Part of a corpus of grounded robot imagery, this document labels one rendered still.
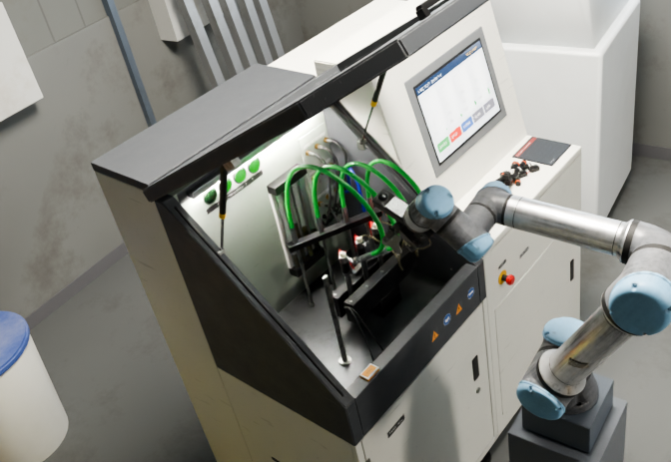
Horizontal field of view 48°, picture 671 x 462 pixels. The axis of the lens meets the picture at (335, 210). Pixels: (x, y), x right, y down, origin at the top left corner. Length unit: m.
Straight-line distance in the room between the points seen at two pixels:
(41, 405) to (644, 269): 2.63
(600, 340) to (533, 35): 2.10
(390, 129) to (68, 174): 2.32
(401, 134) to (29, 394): 1.93
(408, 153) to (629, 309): 1.10
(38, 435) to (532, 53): 2.72
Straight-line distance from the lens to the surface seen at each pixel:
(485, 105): 2.75
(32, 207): 4.19
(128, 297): 4.28
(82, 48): 4.23
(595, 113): 3.56
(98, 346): 4.06
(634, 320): 1.55
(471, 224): 1.66
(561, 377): 1.78
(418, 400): 2.36
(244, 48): 4.47
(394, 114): 2.38
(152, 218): 2.17
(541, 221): 1.70
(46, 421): 3.56
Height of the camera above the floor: 2.48
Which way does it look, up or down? 34 degrees down
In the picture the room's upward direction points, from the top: 12 degrees counter-clockwise
